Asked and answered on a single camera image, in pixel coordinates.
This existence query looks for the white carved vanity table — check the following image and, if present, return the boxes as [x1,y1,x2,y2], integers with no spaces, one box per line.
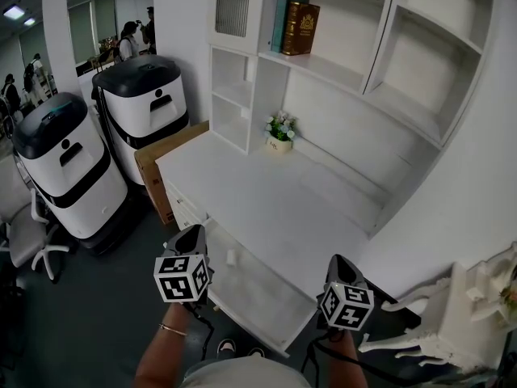
[358,240,517,373]

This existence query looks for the grey shorts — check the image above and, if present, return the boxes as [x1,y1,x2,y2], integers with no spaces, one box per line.
[181,356,312,388]

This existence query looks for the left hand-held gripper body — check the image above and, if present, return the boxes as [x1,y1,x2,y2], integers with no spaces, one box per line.
[153,252,214,305]

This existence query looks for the white office chair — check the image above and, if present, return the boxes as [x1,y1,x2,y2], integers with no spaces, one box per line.
[0,155,70,285]

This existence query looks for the thin metal bracelet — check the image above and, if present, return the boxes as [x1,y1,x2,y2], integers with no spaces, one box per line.
[158,323,189,338]

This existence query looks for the white desk with hutch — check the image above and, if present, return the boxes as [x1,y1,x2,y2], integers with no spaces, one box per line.
[155,0,496,298]

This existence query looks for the teal hardcover book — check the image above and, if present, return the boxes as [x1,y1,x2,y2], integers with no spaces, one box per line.
[271,0,311,53]

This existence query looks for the person's left shoe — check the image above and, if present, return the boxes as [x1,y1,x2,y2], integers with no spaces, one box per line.
[216,338,237,359]

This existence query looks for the wide white desk drawer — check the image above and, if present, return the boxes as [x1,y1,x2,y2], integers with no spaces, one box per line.
[201,216,318,358]

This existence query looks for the white and black service robot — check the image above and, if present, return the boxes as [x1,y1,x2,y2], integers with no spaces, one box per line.
[11,91,137,256]
[90,54,191,188]

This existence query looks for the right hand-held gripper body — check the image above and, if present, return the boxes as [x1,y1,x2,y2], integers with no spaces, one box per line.
[318,280,376,331]

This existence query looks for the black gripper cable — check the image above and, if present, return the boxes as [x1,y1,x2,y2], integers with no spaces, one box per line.
[302,331,405,388]
[189,302,215,359]

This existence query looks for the brown cardboard box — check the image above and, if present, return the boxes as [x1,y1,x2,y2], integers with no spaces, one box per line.
[133,120,211,226]

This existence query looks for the small potted flower plant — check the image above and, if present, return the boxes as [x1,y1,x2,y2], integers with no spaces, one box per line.
[264,110,298,157]

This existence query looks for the person's right forearm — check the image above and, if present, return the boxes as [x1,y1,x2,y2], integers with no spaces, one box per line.
[318,329,360,388]

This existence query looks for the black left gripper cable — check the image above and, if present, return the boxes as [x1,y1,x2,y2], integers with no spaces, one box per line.
[189,302,215,359]

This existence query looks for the person's left forearm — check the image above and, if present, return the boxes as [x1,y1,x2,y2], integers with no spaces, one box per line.
[132,302,195,388]

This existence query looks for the white ribbed glass cabinet door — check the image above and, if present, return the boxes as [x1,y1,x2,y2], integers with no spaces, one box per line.
[206,0,267,54]

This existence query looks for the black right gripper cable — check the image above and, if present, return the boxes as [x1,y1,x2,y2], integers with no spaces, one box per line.
[302,331,405,388]

